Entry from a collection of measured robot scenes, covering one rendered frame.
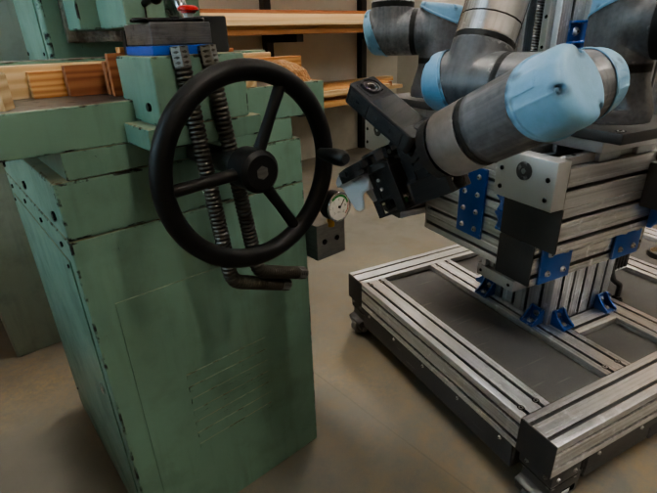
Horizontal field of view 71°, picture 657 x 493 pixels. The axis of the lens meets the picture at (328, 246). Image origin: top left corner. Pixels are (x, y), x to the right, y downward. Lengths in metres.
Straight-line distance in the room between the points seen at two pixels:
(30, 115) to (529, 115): 0.60
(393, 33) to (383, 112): 0.80
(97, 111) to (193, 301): 0.36
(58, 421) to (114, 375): 0.72
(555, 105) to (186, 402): 0.82
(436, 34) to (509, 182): 0.52
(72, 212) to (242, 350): 0.44
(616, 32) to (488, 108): 0.55
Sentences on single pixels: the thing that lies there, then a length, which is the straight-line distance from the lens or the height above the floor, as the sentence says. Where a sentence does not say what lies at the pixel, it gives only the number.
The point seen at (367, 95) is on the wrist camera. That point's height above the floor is 0.91.
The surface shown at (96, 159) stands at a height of 0.82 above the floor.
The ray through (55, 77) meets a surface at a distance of 0.90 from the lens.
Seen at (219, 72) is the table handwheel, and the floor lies 0.94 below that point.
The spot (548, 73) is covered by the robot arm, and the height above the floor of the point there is 0.94.
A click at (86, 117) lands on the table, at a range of 0.75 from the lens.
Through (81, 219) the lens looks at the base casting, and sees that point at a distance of 0.77.
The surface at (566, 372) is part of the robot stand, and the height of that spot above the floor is 0.21.
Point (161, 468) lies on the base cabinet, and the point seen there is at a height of 0.21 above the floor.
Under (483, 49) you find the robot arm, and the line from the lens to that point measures 0.60.
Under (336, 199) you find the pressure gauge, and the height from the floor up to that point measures 0.68.
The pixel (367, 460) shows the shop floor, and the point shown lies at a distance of 1.28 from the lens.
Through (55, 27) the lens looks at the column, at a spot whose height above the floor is 1.01.
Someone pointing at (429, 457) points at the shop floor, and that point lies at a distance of 1.30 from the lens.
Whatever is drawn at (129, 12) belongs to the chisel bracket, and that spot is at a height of 1.02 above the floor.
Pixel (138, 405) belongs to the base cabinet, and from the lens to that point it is 0.95.
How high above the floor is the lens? 0.98
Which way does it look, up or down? 25 degrees down
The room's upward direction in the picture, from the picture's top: 2 degrees counter-clockwise
